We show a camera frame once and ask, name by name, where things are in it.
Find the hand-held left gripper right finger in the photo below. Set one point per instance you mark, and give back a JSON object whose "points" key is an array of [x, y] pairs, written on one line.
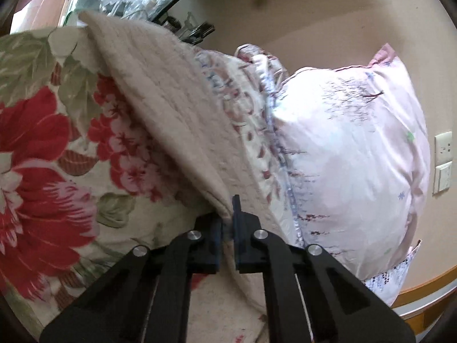
{"points": [[240, 235]]}

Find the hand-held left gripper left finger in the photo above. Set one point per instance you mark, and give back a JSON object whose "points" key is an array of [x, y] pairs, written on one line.
{"points": [[216, 237]]}

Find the beige quilted cloth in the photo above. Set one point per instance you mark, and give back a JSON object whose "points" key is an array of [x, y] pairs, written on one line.
{"points": [[185, 114]]}

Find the pale pink printed pillow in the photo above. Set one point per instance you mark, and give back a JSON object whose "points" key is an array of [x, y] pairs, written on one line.
{"points": [[351, 171]]}

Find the red floral blanket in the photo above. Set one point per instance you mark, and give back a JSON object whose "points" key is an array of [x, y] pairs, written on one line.
{"points": [[60, 157]]}

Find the wooden bed headboard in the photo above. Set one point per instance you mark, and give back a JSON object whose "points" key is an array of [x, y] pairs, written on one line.
{"points": [[419, 300]]}

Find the white wall switch plate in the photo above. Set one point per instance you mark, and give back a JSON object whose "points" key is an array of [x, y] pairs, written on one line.
{"points": [[442, 177]]}

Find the white wall socket plate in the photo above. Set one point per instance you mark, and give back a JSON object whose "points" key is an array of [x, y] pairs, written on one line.
{"points": [[443, 148]]}

